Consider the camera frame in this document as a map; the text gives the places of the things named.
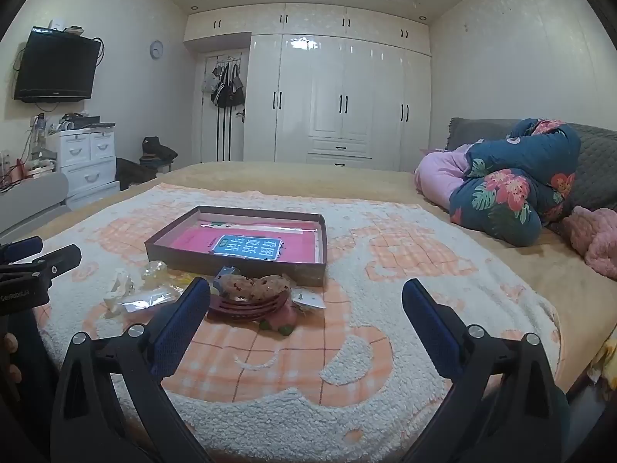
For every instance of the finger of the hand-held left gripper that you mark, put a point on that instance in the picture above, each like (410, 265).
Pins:
(58, 258)
(21, 248)

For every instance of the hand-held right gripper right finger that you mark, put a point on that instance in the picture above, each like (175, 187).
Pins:
(431, 328)

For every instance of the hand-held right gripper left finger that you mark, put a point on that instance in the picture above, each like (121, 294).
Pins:
(181, 323)

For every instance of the clear plastic bag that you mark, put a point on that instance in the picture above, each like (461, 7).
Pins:
(144, 297)

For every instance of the clear pearl hair clip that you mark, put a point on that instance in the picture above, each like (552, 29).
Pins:
(154, 270)

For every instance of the dark red hair clip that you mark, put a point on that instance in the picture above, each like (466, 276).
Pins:
(241, 309)

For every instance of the white hair claw clip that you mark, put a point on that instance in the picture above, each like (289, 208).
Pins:
(118, 294)

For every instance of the pink plush hair clip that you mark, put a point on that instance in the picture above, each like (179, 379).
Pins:
(258, 287)

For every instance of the brown cardboard box tray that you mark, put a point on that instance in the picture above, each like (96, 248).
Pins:
(241, 263)

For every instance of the small pink hair claw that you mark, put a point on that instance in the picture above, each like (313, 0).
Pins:
(282, 320)

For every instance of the earring card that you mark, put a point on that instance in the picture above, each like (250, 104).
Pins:
(308, 303)

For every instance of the person's left hand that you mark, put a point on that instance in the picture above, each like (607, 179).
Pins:
(12, 345)

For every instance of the grey chair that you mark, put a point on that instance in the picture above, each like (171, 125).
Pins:
(29, 202)

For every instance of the white drawer cabinet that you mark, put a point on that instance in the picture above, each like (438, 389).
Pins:
(86, 164)

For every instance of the dark brown garment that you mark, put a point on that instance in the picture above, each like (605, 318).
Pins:
(135, 171)

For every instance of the white orange checked blanket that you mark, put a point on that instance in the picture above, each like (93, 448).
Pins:
(299, 371)

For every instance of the black set-top device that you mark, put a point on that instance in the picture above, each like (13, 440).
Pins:
(86, 120)

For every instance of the pile of dark clothes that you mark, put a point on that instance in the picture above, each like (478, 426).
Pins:
(156, 152)

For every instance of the pink quilt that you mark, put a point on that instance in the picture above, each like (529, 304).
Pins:
(438, 178)

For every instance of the blue floral quilt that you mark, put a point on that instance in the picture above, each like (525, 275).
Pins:
(511, 183)

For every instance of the yellow patterned cloth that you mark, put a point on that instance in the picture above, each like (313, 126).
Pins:
(605, 354)

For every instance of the pink fluffy blanket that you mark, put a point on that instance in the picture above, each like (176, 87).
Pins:
(595, 241)

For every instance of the white door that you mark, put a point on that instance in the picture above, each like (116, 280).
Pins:
(217, 130)

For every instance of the white router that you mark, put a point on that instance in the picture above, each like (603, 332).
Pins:
(57, 25)

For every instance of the grey hanging bag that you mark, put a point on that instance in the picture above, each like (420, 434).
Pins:
(207, 82)

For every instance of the black hanging bags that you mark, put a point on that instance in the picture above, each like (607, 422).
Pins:
(227, 89)

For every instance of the white wardrobe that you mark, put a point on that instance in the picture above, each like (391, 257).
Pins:
(337, 91)

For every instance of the black wall television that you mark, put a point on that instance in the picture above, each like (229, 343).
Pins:
(55, 65)

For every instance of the round wall clock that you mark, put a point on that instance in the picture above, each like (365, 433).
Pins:
(156, 49)

